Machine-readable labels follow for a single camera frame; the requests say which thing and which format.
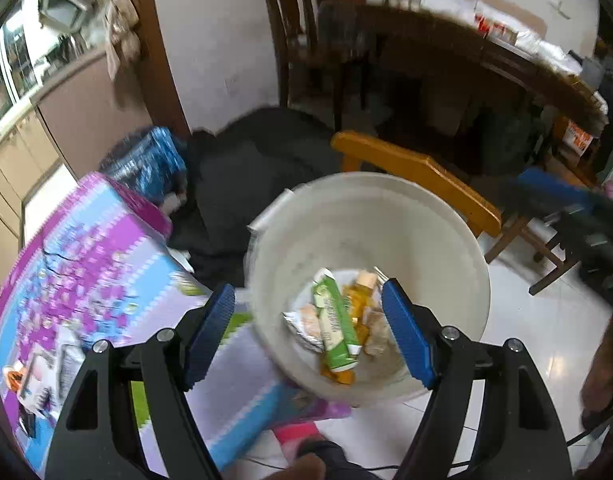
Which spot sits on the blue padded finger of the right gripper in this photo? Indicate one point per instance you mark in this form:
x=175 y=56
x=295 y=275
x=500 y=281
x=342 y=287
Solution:
x=538 y=190

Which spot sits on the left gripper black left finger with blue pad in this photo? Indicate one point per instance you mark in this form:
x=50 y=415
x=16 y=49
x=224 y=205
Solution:
x=97 y=435

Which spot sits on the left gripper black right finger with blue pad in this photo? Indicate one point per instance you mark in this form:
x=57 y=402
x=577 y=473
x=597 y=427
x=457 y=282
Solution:
x=489 y=416

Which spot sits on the green white carton box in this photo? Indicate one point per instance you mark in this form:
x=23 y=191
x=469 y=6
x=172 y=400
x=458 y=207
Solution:
x=338 y=333

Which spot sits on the white blue plastic mailer bag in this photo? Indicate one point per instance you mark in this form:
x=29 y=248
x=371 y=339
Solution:
x=70 y=357

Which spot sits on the beige kitchen cabinets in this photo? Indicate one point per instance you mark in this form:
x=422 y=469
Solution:
x=73 y=120

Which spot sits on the kitchen window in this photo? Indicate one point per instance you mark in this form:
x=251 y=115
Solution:
x=17 y=74

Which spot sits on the white pink medicine box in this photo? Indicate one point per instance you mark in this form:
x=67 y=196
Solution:
x=37 y=383

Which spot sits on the orange white paper package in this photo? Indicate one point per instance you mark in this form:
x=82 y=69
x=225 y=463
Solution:
x=13 y=376

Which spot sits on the white plastic bucket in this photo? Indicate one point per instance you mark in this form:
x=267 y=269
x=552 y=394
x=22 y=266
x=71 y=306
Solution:
x=358 y=230

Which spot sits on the floral purple blue tablecloth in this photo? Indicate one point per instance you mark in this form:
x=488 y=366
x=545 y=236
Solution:
x=99 y=268

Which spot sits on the orange wooden chair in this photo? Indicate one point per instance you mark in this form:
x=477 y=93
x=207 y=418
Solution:
x=481 y=215

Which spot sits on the yellow oil bottle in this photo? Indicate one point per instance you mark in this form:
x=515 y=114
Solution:
x=360 y=296

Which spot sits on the silver foil snack wrapper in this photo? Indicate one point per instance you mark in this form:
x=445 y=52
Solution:
x=305 y=326

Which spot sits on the dark wooden dining table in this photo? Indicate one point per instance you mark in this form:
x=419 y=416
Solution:
x=445 y=90

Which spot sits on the dark wooden chair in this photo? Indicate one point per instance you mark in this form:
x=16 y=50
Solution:
x=316 y=45

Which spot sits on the blue black garbage bag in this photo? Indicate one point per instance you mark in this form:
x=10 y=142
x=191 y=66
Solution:
x=149 y=162

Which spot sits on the black cloth pile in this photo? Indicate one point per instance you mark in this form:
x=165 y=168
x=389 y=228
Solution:
x=233 y=176

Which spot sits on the hanging pink cloth bags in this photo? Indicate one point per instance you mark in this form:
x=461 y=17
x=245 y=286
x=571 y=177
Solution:
x=122 y=46

